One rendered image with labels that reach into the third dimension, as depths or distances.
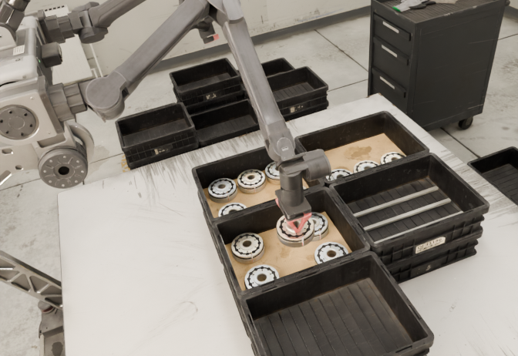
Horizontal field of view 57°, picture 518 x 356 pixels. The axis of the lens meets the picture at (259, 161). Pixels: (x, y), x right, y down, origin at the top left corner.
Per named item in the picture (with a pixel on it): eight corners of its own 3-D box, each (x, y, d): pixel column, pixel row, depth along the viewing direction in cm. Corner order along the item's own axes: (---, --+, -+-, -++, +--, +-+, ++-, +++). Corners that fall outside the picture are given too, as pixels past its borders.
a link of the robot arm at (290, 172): (274, 162, 117) (284, 176, 113) (300, 154, 118) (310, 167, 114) (277, 183, 121) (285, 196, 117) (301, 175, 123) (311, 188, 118)
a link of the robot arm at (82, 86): (76, 92, 116) (72, 85, 111) (117, 82, 118) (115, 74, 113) (87, 127, 115) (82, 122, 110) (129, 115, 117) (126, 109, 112)
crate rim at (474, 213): (372, 254, 135) (372, 249, 133) (327, 190, 157) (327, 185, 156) (491, 211, 142) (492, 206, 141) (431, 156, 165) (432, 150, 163)
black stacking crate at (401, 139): (327, 210, 164) (327, 186, 156) (294, 162, 186) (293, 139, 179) (427, 176, 171) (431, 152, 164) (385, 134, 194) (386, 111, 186)
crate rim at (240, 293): (239, 302, 127) (238, 297, 126) (211, 227, 150) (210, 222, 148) (372, 254, 135) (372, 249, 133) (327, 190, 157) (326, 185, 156)
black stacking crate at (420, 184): (371, 274, 141) (373, 250, 134) (327, 210, 163) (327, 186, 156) (484, 233, 148) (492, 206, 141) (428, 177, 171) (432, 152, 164)
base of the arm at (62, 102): (57, 118, 118) (37, 75, 111) (89, 109, 120) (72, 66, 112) (58, 136, 111) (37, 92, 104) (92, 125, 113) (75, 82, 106)
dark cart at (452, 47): (402, 156, 307) (415, 23, 251) (366, 122, 341) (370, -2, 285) (479, 129, 320) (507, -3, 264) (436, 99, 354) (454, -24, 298)
